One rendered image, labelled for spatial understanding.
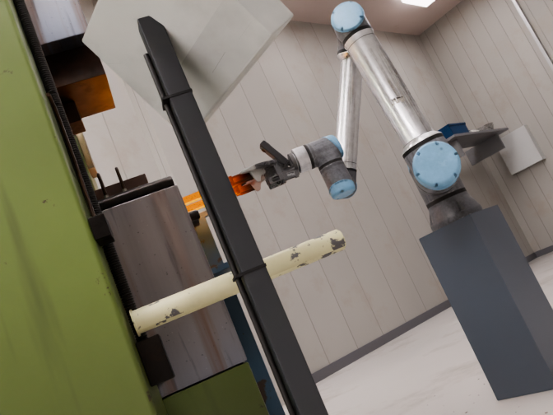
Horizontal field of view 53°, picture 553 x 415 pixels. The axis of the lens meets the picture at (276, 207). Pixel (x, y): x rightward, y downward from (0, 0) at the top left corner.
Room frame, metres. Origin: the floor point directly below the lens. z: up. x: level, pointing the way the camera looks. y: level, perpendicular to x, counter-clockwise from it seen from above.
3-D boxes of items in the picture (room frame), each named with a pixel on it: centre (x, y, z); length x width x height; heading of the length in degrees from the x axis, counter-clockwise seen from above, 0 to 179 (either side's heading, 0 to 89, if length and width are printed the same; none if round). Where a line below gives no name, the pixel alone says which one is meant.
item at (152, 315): (1.09, 0.12, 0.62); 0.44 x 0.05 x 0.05; 104
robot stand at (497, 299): (2.02, -0.58, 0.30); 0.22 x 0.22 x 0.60; 45
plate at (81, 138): (1.68, 0.49, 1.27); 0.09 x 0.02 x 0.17; 14
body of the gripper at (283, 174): (1.89, -0.06, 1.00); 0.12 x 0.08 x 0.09; 97
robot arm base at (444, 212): (2.02, -0.58, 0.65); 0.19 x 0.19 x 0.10
